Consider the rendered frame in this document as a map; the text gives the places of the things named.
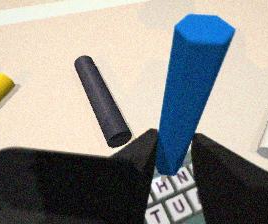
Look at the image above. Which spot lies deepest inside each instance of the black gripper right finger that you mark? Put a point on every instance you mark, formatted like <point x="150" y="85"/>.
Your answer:
<point x="231" y="189"/>

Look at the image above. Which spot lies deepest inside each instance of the keyboard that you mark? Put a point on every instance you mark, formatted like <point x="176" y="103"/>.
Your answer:
<point x="176" y="200"/>

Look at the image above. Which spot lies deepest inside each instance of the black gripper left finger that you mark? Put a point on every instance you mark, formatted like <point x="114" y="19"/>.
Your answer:
<point x="114" y="189"/>

